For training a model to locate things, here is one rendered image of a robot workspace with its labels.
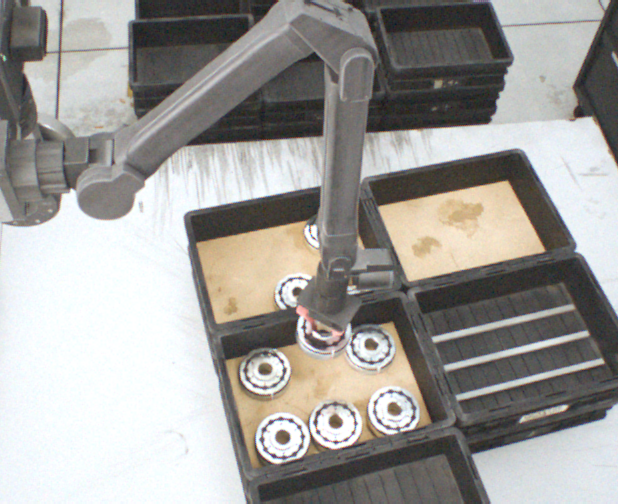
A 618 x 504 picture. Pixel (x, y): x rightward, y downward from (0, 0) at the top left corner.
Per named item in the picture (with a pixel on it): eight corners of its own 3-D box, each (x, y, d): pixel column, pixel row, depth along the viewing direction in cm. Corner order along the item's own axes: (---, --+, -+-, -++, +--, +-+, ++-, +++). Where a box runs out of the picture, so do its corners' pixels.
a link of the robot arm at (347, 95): (322, 8, 103) (336, 56, 96) (365, 5, 103) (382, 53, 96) (313, 236, 135) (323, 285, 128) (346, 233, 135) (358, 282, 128)
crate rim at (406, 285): (402, 294, 164) (404, 288, 162) (358, 184, 180) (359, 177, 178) (576, 255, 172) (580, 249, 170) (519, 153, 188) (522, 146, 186)
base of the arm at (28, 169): (18, 175, 116) (-4, 117, 106) (76, 171, 117) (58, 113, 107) (15, 223, 111) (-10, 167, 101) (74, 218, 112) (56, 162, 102)
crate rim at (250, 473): (246, 484, 141) (246, 479, 139) (211, 337, 156) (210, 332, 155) (456, 429, 148) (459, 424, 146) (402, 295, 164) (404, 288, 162)
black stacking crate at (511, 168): (396, 317, 172) (404, 289, 163) (355, 210, 188) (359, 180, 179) (562, 279, 180) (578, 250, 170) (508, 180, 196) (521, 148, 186)
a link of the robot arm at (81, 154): (53, 138, 109) (51, 164, 106) (129, 133, 110) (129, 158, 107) (67, 187, 116) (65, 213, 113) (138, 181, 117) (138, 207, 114)
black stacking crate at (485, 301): (447, 446, 156) (459, 424, 147) (397, 318, 172) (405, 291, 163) (626, 399, 164) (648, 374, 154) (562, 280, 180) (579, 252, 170)
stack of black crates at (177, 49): (146, 182, 275) (128, 86, 238) (144, 118, 291) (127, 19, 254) (262, 173, 279) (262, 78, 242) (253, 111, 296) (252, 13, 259)
